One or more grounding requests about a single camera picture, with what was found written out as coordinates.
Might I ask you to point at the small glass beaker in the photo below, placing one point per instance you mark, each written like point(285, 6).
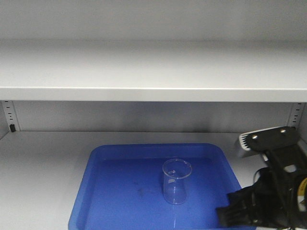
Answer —
point(176, 172)

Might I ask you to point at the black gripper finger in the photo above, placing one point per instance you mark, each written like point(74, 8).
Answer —
point(243, 209)

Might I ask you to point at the grey cabinet shelf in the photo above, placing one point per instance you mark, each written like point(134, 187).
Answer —
point(73, 70)

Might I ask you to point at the blue plastic tray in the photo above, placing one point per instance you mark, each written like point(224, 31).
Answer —
point(122, 188)

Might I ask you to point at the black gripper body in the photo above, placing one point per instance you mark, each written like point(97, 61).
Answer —
point(279, 197)

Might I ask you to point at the left black shelf clip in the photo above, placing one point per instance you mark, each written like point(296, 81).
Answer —
point(12, 127)

